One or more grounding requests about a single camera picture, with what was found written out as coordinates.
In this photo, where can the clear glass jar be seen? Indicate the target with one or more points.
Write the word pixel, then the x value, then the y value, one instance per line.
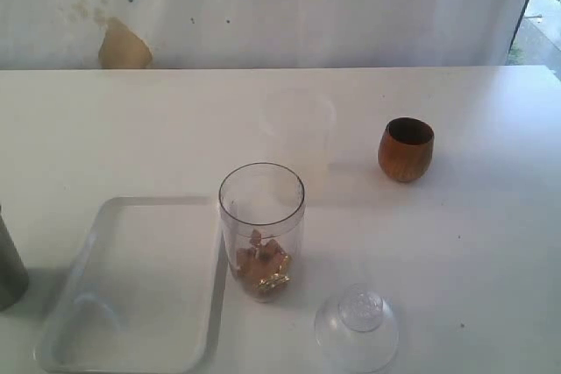
pixel 262 207

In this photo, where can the grey metal cup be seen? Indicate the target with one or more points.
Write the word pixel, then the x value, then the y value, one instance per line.
pixel 14 278

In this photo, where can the translucent plastic measuring cup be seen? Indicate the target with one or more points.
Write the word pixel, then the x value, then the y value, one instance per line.
pixel 296 125

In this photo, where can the clear plastic tray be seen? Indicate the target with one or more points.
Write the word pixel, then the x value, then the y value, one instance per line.
pixel 138 296

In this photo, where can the clear plastic dome lid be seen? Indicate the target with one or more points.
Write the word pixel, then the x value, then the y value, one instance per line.
pixel 357 330

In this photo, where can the brown wooden cup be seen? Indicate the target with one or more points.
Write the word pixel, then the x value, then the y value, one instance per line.
pixel 406 148

